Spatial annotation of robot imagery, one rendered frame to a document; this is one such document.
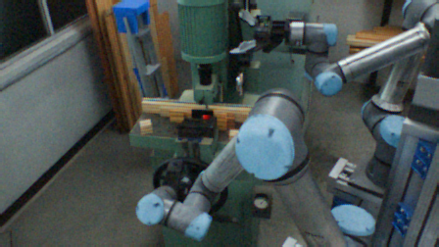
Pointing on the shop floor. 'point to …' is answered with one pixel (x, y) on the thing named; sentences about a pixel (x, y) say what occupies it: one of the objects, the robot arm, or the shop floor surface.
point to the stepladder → (127, 17)
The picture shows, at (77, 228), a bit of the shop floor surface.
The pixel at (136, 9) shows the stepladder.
